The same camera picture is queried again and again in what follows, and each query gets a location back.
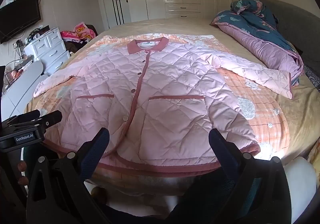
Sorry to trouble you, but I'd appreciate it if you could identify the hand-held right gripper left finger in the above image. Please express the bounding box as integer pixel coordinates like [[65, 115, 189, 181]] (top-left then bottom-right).
[[26, 128, 110, 224]]

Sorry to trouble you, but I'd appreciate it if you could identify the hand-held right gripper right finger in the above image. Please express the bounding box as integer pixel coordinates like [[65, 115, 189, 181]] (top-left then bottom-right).
[[208, 128, 292, 224]]

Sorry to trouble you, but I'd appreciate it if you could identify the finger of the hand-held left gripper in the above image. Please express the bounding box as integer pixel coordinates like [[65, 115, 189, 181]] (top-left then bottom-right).
[[35, 110, 63, 129], [1, 110, 41, 125]]

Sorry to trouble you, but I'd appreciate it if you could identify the pink quilted jacket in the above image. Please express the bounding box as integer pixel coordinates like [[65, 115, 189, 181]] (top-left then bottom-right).
[[33, 37, 293, 173]]

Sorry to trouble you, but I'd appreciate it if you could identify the dark chair with clothes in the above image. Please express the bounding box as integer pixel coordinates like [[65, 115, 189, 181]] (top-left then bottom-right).
[[64, 24, 98, 55]]

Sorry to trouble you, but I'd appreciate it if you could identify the person's left hand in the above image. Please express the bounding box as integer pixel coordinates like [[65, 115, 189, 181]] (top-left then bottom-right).
[[17, 160, 29, 187]]

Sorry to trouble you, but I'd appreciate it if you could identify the white rounded table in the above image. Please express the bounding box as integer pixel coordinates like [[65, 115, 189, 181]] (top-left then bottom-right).
[[1, 60, 48, 122]]

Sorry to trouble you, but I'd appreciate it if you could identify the orange checked blanket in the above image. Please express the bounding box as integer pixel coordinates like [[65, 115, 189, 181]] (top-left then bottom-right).
[[25, 34, 290, 189]]

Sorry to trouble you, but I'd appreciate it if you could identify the white drawer chest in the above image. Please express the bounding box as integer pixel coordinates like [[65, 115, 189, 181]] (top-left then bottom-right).
[[24, 27, 71, 76]]

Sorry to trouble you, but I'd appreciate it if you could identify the white rounded object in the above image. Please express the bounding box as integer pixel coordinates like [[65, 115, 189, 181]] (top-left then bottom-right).
[[271, 156, 318, 206]]

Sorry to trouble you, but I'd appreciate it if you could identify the pink cartoon blanket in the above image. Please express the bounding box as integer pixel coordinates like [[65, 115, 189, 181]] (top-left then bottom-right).
[[60, 22, 96, 42]]

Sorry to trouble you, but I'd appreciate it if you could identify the black flat television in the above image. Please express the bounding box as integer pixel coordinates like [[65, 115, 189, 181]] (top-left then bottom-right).
[[0, 0, 41, 44]]

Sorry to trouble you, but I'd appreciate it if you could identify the dark patterned pillow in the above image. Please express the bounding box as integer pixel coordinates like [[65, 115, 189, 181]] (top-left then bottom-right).
[[303, 64, 320, 92]]

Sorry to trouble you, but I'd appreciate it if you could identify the white door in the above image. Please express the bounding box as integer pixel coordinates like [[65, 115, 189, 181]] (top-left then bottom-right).
[[94, 0, 132, 30]]

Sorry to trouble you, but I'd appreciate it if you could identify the blue floral quilt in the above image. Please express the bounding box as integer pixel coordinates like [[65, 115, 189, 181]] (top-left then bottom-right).
[[209, 0, 304, 86]]

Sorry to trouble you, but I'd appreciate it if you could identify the bed with beige sheet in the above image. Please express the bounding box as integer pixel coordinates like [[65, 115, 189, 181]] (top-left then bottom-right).
[[24, 18, 320, 197]]

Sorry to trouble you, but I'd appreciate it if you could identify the grey padded headboard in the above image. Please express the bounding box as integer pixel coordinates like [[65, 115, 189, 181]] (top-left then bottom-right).
[[242, 0, 320, 89]]

